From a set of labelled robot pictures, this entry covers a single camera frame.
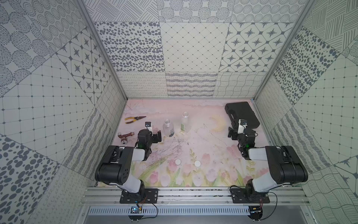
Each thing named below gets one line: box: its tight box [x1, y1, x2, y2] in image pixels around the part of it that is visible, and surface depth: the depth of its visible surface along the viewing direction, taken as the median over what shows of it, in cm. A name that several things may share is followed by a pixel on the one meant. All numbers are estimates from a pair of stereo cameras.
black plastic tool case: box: [224, 101, 261, 130], surface depth 109 cm
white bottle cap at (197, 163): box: [194, 160, 201, 168], surface depth 87 cm
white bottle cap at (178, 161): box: [174, 158, 182, 166], surface depth 88 cm
